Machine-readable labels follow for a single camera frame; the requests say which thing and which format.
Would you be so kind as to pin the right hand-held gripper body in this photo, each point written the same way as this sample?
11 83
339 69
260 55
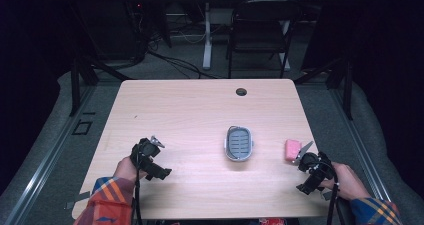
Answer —
314 172

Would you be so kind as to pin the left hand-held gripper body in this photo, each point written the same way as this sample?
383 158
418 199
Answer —
148 161

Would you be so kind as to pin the pink soap bar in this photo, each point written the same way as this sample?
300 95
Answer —
292 149

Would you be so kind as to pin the grey soap dish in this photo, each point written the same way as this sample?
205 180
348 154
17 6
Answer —
238 143

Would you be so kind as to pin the person's left hand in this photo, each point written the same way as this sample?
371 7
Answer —
126 169

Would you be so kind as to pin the person's right hand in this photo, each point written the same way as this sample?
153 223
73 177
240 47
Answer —
348 182

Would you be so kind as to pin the red patterned cloth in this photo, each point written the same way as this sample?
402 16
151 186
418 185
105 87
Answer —
271 221

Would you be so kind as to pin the black metal stand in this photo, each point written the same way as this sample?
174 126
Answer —
83 75
340 78

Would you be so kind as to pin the white desk leg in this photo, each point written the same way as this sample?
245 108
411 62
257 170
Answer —
207 41

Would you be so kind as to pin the black folding chair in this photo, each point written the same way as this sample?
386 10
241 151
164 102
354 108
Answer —
260 28

